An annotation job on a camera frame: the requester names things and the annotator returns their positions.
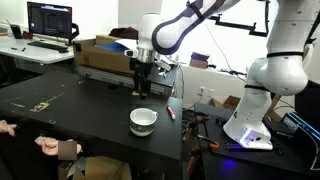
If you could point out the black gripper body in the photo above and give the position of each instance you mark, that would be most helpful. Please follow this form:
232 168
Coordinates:
143 73

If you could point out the white mug with green band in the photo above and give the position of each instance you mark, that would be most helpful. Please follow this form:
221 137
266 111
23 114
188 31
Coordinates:
143 121

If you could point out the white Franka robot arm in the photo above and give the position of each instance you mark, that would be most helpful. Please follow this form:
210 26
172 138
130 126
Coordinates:
276 73

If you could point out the red and white marker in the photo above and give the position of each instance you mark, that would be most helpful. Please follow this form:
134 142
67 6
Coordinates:
170 112

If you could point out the blue sheet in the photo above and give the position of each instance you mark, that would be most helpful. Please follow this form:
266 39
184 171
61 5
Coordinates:
111 47

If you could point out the dark brown bag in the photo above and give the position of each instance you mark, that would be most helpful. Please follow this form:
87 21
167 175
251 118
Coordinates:
124 32

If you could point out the large cardboard box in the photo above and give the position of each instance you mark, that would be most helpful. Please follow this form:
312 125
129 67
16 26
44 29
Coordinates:
100 56

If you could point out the small dark purple box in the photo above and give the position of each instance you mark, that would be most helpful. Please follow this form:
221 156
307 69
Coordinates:
199 60

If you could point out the brown floor cardboard box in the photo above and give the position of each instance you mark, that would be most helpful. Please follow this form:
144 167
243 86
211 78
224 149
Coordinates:
230 102

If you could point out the tan cardboard box with paper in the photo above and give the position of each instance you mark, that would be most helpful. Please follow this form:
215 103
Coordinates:
100 169

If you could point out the black keyboard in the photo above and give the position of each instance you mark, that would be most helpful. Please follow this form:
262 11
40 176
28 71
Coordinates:
46 45

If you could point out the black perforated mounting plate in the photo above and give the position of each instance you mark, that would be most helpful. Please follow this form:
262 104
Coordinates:
226 153

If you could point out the pink soft object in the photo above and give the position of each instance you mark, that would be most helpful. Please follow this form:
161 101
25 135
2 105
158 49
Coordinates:
6 128
48 146

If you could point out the black computer monitor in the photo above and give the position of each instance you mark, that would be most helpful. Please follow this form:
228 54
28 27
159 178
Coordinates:
50 20

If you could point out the white office desk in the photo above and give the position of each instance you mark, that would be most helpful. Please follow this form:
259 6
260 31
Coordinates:
33 53

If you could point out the dark upright tablet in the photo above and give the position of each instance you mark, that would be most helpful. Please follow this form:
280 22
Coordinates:
15 31

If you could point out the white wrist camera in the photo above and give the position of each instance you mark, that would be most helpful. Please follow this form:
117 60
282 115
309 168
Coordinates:
130 53

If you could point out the white wall outlet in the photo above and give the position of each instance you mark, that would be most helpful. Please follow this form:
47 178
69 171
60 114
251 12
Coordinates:
201 91

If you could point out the black metal bracket frame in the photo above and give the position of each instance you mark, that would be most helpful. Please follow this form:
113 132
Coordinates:
240 26

